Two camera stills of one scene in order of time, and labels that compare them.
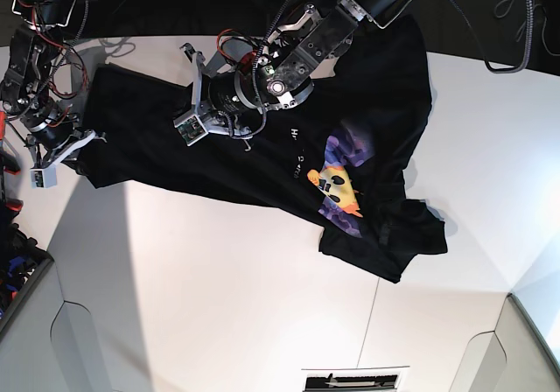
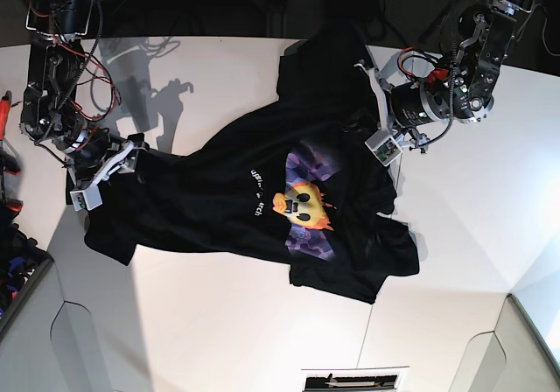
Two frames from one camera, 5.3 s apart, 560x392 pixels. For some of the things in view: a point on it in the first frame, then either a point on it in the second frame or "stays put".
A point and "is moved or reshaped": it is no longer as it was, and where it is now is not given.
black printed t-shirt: (343, 156) is moved or reshaped
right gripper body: (212, 122) -> (420, 143)
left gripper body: (52, 157) -> (95, 164)
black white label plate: (373, 379) stays put
